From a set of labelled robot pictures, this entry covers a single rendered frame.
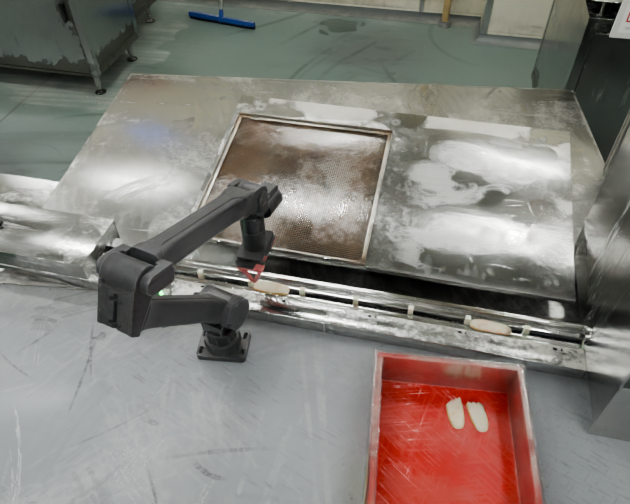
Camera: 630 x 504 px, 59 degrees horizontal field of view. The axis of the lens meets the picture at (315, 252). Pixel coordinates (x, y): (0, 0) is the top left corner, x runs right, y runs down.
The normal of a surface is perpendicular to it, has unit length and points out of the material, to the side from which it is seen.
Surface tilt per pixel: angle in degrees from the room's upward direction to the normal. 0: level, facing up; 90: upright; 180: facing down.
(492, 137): 10
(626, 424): 90
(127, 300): 65
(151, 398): 0
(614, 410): 90
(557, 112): 0
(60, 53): 90
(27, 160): 0
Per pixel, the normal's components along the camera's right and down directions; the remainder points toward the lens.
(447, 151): -0.05, -0.56
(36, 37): -0.23, 0.70
